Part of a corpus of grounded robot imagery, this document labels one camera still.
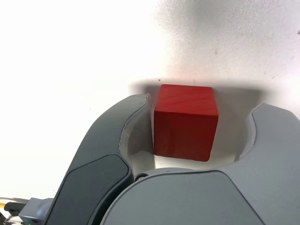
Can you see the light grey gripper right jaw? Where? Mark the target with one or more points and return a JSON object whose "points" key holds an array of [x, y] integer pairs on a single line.
{"points": [[199, 199]]}

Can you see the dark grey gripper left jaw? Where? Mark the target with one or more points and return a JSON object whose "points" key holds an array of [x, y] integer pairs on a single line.
{"points": [[98, 150]]}

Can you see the red cube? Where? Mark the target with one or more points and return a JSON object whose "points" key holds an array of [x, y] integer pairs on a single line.
{"points": [[185, 126]]}

